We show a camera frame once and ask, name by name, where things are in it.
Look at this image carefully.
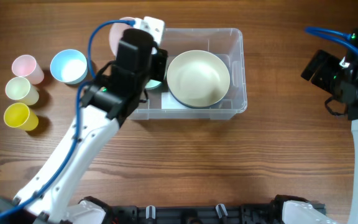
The mint green bowl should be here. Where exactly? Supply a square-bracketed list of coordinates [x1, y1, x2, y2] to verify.
[145, 80, 162, 90]

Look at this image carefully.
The light blue bowl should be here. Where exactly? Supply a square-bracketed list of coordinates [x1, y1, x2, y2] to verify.
[50, 49, 88, 85]

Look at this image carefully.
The pink bowl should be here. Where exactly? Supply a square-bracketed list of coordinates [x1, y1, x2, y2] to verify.
[109, 23, 132, 56]

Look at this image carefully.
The cream plate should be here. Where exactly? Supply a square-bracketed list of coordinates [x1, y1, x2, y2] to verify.
[166, 50, 231, 108]

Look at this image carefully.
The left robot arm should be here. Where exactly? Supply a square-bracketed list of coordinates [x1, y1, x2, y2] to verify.
[0, 26, 168, 223]

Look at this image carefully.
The clear plastic storage container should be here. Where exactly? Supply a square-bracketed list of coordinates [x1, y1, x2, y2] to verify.
[129, 28, 247, 120]

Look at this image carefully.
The pink cup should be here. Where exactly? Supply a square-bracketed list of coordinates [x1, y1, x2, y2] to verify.
[11, 55, 44, 85]

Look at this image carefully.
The pale green cup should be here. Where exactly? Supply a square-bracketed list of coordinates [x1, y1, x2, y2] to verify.
[5, 77, 39, 106]

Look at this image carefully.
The yellow cup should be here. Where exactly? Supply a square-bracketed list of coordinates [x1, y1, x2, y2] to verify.
[4, 103, 39, 131]

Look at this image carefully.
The right blue cable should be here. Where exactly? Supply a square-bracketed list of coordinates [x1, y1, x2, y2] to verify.
[304, 26, 358, 77]

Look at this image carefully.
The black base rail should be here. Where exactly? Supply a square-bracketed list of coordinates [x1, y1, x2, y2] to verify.
[110, 203, 283, 224]

